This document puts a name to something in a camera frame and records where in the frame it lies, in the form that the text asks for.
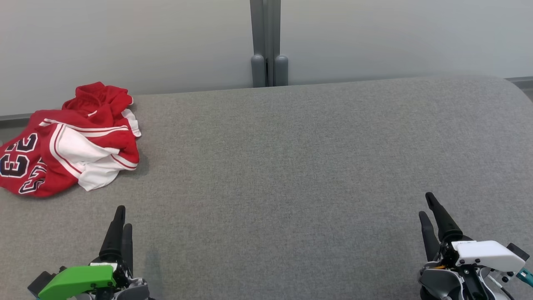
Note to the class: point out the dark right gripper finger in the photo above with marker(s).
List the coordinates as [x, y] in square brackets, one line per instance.
[445, 225]
[429, 241]

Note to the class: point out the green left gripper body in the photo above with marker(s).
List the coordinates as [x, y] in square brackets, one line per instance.
[77, 277]

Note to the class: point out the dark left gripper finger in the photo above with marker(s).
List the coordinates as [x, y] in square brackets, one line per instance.
[128, 246]
[114, 237]

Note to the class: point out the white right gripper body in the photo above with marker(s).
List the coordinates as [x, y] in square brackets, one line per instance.
[487, 254]

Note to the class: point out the red basketball jersey shirt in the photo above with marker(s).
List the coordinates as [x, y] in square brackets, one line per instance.
[46, 166]

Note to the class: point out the red white-striped shorts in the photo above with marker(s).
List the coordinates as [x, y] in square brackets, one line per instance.
[100, 98]

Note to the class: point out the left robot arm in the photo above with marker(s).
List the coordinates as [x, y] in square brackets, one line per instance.
[135, 291]

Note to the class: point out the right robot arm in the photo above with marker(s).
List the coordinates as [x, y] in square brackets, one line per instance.
[437, 282]

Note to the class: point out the grey fabric sofa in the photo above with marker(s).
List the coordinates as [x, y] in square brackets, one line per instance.
[291, 187]

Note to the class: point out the grey baseboard strip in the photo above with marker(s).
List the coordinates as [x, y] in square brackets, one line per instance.
[520, 81]
[14, 118]

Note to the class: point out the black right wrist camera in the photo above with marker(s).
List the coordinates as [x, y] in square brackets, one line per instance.
[518, 251]

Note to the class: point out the grey cylindrical post cap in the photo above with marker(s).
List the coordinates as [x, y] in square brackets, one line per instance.
[258, 71]
[281, 70]

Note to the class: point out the grey partition post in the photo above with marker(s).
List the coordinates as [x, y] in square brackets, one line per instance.
[266, 33]

